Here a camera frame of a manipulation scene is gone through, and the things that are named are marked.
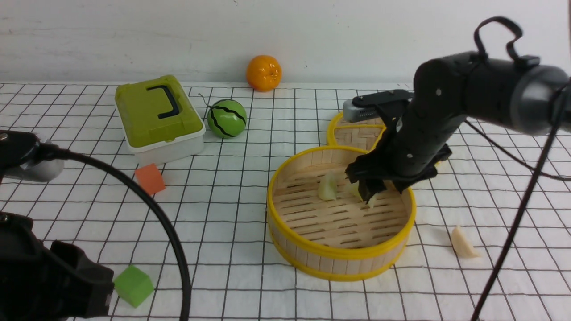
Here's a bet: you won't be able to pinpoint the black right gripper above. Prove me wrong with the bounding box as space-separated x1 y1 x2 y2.
345 89 464 201

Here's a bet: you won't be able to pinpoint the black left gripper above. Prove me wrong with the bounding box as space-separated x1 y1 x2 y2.
0 214 114 321

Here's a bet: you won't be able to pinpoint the pale green dumpling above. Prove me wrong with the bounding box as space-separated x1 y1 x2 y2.
344 182 377 209

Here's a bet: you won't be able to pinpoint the light green dumpling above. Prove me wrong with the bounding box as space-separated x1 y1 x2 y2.
318 171 337 201

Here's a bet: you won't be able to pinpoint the white dumpling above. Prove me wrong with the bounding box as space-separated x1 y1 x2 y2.
450 226 480 259

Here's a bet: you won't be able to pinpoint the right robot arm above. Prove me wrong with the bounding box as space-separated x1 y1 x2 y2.
344 52 570 202

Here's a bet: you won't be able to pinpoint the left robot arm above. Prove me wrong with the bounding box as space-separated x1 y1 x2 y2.
1 130 114 321

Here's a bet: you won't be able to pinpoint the woven bamboo steamer lid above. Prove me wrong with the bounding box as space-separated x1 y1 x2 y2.
327 112 386 151

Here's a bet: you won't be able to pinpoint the bamboo steamer tray yellow rims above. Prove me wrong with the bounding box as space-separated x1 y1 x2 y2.
267 145 417 282

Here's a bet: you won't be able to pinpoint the green cube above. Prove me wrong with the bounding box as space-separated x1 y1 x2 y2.
114 265 154 308

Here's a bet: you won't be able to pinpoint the orange cube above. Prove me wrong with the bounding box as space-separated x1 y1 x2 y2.
134 163 166 196

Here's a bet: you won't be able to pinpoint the white grid tablecloth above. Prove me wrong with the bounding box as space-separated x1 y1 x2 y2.
0 82 571 321

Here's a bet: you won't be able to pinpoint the orange fruit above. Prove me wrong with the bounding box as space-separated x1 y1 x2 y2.
245 55 283 92

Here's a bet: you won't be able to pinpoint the green watermelon ball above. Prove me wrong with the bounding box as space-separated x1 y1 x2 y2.
207 99 248 138

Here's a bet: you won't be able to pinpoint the green lidded white box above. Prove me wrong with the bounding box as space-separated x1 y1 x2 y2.
115 75 206 167

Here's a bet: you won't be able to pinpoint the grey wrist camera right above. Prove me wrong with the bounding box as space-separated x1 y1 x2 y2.
342 96 388 123

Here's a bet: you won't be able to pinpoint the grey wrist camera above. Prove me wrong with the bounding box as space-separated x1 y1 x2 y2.
3 159 65 183
342 96 388 123

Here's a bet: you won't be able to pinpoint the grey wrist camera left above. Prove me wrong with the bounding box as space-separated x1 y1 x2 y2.
3 159 65 183

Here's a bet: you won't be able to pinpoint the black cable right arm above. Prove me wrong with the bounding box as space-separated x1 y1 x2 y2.
464 16 571 321

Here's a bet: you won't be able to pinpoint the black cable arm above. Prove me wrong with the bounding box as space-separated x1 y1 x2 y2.
464 16 571 321
45 147 192 321

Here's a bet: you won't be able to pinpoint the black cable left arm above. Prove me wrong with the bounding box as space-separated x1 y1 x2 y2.
45 147 192 321

